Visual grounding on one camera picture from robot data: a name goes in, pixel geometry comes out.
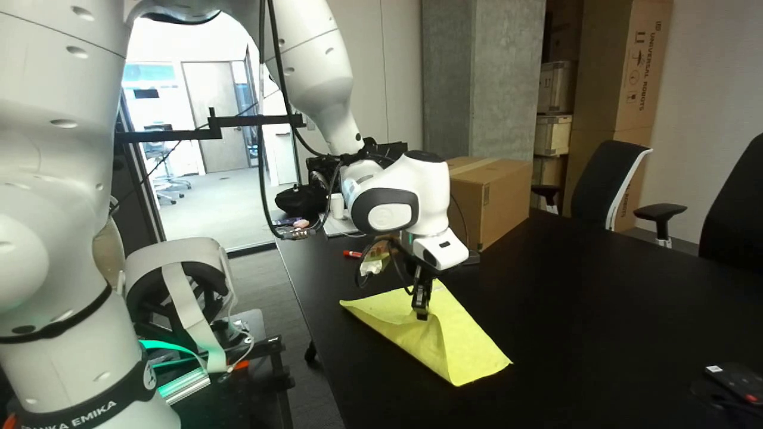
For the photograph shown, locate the large brown cardboard box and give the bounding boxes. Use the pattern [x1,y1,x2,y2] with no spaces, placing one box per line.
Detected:
[447,155,536,255]

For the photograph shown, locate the tall brown cardboard box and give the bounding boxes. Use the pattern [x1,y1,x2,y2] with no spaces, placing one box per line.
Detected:
[609,0,678,150]

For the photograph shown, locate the orange-handled pliers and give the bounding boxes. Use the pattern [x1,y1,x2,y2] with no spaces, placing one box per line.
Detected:
[225,356,258,380]

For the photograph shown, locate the black horizontal mounting bar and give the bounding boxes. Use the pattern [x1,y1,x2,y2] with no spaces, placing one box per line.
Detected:
[116,106,308,147]

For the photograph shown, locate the yellow towel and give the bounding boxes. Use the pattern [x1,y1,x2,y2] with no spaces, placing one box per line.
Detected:
[336,276,516,391]

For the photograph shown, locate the large black office chair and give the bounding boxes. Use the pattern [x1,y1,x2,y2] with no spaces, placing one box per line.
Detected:
[569,138,692,243]

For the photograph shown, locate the teal bar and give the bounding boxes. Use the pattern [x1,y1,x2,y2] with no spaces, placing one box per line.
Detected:
[139,337,211,400]

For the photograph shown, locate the beige storage box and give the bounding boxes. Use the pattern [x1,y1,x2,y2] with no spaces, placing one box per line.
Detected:
[532,113,575,161]
[534,58,578,115]
[530,155,569,193]

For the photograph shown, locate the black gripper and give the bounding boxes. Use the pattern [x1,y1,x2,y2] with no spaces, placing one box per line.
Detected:
[401,242,443,323]

